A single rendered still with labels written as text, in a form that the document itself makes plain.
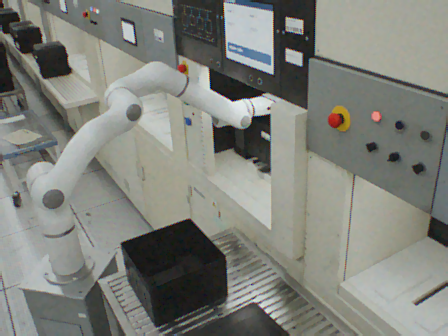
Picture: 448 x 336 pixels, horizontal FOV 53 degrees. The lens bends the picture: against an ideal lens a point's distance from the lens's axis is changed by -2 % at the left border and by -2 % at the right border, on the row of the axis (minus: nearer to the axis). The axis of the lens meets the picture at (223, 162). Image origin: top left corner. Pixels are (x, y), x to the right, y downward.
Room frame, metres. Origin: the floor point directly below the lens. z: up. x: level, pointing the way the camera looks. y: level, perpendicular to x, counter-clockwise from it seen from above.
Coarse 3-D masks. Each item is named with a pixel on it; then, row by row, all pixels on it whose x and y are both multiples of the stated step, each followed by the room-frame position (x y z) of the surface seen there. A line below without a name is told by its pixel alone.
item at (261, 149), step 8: (272, 96) 1.86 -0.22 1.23; (256, 120) 1.83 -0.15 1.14; (264, 120) 1.95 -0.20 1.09; (248, 128) 1.89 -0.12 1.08; (256, 128) 1.83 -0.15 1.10; (264, 128) 1.78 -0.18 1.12; (248, 136) 1.89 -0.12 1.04; (256, 136) 1.83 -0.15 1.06; (264, 136) 1.78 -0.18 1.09; (248, 144) 1.89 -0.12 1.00; (256, 144) 1.83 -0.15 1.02; (264, 144) 1.78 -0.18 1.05; (248, 152) 1.89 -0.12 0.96; (256, 152) 1.83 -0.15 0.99; (264, 152) 1.78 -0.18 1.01; (256, 160) 1.86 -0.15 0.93; (264, 160) 1.78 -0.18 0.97
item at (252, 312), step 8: (248, 304) 1.04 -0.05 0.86; (256, 304) 1.04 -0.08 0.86; (232, 312) 1.01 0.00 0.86; (240, 312) 1.01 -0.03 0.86; (248, 312) 1.01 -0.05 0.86; (256, 312) 1.01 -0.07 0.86; (264, 312) 1.00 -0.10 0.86; (224, 320) 0.98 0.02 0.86; (232, 320) 0.98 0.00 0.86; (240, 320) 0.98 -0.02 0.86; (248, 320) 0.98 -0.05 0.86; (256, 320) 0.97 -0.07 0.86; (264, 320) 0.97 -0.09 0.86; (272, 320) 0.97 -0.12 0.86; (208, 328) 0.95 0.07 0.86; (216, 328) 0.95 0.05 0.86; (224, 328) 0.95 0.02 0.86; (232, 328) 0.95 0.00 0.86; (240, 328) 0.95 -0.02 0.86; (248, 328) 0.94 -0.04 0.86; (256, 328) 0.94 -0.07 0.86; (264, 328) 0.94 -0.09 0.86; (272, 328) 0.94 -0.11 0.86; (280, 328) 0.94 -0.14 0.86
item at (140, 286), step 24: (144, 240) 1.34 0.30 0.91; (168, 240) 1.38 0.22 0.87; (192, 240) 1.42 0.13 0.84; (144, 264) 1.33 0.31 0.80; (168, 264) 1.34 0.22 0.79; (192, 264) 1.36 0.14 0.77; (216, 264) 1.17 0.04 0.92; (144, 288) 1.10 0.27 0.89; (168, 288) 1.08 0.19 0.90; (192, 288) 1.12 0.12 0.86; (216, 288) 1.16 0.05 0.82; (168, 312) 1.08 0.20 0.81; (192, 312) 1.12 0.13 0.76
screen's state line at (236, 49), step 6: (228, 42) 1.62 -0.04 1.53; (228, 48) 1.62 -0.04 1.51; (234, 48) 1.59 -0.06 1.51; (240, 48) 1.55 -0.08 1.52; (246, 48) 1.52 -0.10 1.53; (240, 54) 1.55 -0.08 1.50; (246, 54) 1.52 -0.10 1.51; (252, 54) 1.49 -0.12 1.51; (258, 54) 1.46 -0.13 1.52; (264, 54) 1.43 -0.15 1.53; (258, 60) 1.46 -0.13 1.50; (264, 60) 1.43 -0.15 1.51; (270, 60) 1.40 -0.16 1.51
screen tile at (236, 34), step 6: (228, 12) 1.61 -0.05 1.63; (234, 12) 1.58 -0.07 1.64; (240, 12) 1.55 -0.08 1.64; (228, 18) 1.61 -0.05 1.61; (234, 18) 1.58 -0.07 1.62; (240, 18) 1.55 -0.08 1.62; (240, 24) 1.55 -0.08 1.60; (228, 30) 1.62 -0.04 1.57; (234, 30) 1.58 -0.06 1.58; (240, 30) 1.55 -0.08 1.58; (246, 30) 1.52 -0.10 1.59; (228, 36) 1.62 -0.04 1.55; (234, 36) 1.58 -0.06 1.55; (240, 36) 1.55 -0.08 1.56; (246, 36) 1.52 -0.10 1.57; (246, 42) 1.52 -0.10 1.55
